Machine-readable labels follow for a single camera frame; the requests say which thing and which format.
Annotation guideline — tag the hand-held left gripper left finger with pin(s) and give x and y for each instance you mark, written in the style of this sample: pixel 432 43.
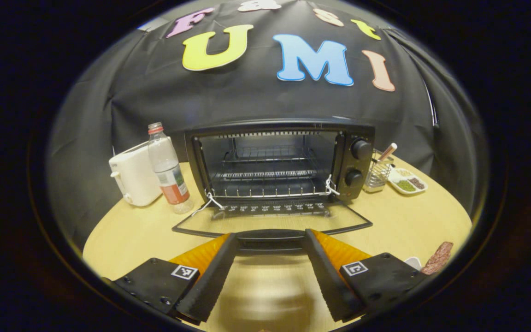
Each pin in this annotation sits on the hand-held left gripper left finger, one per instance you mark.
pixel 210 281

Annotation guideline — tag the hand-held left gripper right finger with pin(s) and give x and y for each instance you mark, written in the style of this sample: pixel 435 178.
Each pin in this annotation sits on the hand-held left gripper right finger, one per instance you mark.
pixel 327 281

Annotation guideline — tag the brown steak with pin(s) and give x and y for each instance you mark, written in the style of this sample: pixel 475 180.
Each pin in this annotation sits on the brown steak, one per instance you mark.
pixel 437 259

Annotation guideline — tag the black electric oven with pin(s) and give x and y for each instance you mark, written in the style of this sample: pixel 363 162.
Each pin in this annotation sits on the black electric oven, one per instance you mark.
pixel 355 170

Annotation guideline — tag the white plate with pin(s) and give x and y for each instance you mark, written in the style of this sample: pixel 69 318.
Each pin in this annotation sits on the white plate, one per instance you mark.
pixel 414 263

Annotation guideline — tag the clear plastic water bottle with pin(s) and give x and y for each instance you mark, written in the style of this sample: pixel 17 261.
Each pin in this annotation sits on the clear plastic water bottle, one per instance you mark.
pixel 166 170

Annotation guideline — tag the white seasoning dish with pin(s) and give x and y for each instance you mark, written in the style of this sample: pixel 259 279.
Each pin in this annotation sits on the white seasoning dish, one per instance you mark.
pixel 406 182

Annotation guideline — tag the white toaster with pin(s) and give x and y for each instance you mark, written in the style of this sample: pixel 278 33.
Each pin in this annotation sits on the white toaster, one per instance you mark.
pixel 134 177

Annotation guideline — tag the black backdrop cloth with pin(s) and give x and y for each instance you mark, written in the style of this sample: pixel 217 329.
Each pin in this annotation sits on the black backdrop cloth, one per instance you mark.
pixel 265 99

